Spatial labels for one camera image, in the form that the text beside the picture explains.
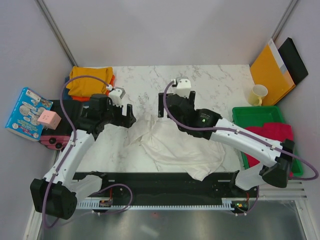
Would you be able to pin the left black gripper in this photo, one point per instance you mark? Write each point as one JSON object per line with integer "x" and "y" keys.
{"x": 126, "y": 121}

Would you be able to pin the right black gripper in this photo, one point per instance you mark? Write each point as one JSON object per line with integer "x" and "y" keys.
{"x": 160, "y": 109}

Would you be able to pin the white t shirt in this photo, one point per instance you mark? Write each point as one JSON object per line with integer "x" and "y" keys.
{"x": 167, "y": 145}

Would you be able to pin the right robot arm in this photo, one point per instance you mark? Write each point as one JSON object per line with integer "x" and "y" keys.
{"x": 275, "y": 157}

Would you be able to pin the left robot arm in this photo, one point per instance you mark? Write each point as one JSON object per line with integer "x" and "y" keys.
{"x": 56, "y": 194}

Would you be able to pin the mustard yellow folded shirt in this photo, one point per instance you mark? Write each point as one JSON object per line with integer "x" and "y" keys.
{"x": 86, "y": 86}

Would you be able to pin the blue folded shirt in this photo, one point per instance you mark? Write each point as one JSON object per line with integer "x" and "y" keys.
{"x": 65, "y": 94}

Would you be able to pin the green plastic tray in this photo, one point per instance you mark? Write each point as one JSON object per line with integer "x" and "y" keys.
{"x": 256, "y": 115}

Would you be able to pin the pink cube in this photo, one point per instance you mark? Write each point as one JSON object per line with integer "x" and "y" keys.
{"x": 49, "y": 119}

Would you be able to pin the yellow mug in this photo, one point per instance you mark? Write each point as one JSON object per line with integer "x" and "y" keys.
{"x": 257, "y": 94}

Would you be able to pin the orange envelope folder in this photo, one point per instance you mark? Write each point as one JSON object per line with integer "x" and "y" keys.
{"x": 270, "y": 71}

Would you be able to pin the blue printed box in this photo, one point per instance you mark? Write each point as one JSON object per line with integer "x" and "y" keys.
{"x": 23, "y": 120}

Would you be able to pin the magenta t shirt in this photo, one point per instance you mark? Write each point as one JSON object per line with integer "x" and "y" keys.
{"x": 273, "y": 130}

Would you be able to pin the black flat box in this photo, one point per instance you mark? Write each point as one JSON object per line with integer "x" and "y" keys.
{"x": 293, "y": 61}

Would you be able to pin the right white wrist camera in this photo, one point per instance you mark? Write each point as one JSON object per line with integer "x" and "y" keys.
{"x": 182, "y": 86}

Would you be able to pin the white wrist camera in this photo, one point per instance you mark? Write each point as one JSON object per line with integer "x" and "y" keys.
{"x": 117, "y": 93}
{"x": 182, "y": 86}

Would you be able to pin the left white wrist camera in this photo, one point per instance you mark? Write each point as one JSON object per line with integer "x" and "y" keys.
{"x": 117, "y": 93}

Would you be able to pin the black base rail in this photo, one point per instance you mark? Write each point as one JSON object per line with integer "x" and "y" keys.
{"x": 175, "y": 188}

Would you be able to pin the white cable duct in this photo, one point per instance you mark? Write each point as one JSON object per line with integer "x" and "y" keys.
{"x": 103, "y": 205}

